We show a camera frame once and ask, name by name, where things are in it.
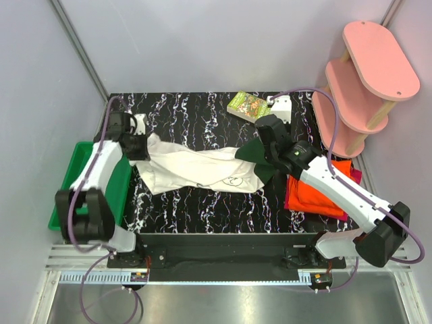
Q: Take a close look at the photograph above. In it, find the white and green t-shirt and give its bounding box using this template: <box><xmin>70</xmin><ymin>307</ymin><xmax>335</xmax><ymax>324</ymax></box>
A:
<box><xmin>130</xmin><ymin>134</ymin><xmax>276</xmax><ymax>195</ymax></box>

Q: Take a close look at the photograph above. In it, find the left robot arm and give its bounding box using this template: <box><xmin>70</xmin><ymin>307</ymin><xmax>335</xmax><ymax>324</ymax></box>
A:
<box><xmin>55</xmin><ymin>112</ymin><xmax>150</xmax><ymax>267</ymax></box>

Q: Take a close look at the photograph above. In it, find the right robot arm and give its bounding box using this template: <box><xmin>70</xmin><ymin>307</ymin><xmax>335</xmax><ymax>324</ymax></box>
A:
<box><xmin>255</xmin><ymin>114</ymin><xmax>410</xmax><ymax>268</ymax></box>

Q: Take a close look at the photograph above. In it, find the green paperback book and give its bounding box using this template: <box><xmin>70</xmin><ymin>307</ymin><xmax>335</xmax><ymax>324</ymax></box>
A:
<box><xmin>227</xmin><ymin>91</ymin><xmax>271</xmax><ymax>124</ymax></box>

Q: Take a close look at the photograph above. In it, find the orange folded t-shirt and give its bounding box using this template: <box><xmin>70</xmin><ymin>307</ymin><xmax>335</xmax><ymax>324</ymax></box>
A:
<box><xmin>284</xmin><ymin>176</ymin><xmax>348</xmax><ymax>221</ymax></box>

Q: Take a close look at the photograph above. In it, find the magenta folded t-shirt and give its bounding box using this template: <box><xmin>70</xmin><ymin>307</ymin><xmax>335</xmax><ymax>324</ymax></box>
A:
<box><xmin>283</xmin><ymin>167</ymin><xmax>363</xmax><ymax>222</ymax></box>

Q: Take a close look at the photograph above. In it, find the pink three-tier shelf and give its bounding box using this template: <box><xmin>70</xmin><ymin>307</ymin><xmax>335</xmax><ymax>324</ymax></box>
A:
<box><xmin>312</xmin><ymin>20</ymin><xmax>421</xmax><ymax>159</ymax></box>

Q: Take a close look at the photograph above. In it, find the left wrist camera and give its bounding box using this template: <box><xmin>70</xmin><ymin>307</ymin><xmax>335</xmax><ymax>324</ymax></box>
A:
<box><xmin>132</xmin><ymin>113</ymin><xmax>148</xmax><ymax>135</ymax></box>

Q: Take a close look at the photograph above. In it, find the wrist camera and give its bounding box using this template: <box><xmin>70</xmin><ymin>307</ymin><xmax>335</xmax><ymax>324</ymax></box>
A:
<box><xmin>132</xmin><ymin>113</ymin><xmax>148</xmax><ymax>135</ymax></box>
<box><xmin>267</xmin><ymin>94</ymin><xmax>292</xmax><ymax>124</ymax></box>

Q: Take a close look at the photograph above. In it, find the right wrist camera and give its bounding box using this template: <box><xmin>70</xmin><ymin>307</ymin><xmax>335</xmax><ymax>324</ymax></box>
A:
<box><xmin>267</xmin><ymin>94</ymin><xmax>292</xmax><ymax>124</ymax></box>

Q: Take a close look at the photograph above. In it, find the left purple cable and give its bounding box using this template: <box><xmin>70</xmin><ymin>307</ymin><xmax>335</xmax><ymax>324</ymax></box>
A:
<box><xmin>67</xmin><ymin>96</ymin><xmax>144</xmax><ymax>323</ymax></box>

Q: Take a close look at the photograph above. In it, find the purple cable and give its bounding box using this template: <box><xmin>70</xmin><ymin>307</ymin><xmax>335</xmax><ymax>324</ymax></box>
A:
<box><xmin>67</xmin><ymin>96</ymin><xmax>144</xmax><ymax>323</ymax></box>
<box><xmin>269</xmin><ymin>88</ymin><xmax>425</xmax><ymax>293</ymax></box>

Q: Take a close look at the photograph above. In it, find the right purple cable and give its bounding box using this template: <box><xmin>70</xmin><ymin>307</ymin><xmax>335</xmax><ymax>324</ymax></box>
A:
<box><xmin>269</xmin><ymin>88</ymin><xmax>425</xmax><ymax>293</ymax></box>

